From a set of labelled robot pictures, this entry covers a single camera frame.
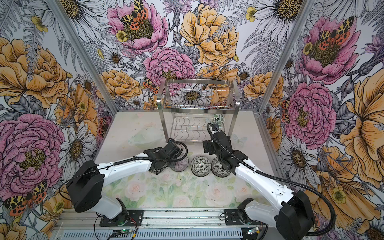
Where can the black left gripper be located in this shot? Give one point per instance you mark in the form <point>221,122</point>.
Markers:
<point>171,165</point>

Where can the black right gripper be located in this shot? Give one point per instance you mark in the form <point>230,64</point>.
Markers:
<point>209,149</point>

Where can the purple striped bowl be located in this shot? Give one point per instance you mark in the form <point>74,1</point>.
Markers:
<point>180,166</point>

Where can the black white floral bowl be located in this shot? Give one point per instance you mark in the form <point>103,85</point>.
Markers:
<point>200,166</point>

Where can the green leaf pattern bowl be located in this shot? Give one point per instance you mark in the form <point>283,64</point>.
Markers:
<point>219,119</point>

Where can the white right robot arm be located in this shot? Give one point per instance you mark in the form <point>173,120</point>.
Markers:
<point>290,212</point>

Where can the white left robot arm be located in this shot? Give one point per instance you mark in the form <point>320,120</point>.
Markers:
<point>85,188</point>

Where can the steel two-tier dish rack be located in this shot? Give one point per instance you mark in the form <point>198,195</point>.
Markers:
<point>186,106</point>

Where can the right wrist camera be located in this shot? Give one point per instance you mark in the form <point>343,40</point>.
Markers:
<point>214,128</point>

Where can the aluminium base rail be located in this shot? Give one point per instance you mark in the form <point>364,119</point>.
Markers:
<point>153,218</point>

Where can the aluminium left corner post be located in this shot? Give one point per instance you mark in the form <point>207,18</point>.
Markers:
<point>68,28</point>

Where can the aluminium corner post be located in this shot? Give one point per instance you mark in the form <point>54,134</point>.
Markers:
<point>68,28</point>
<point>291,40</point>

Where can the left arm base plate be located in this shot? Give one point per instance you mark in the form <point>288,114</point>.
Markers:
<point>132,217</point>

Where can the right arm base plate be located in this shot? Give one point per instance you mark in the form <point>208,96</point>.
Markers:
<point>236,217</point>

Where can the white vented cable duct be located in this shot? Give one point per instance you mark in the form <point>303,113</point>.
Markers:
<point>154,234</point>

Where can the aluminium right corner post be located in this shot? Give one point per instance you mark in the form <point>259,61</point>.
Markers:
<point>291,40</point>

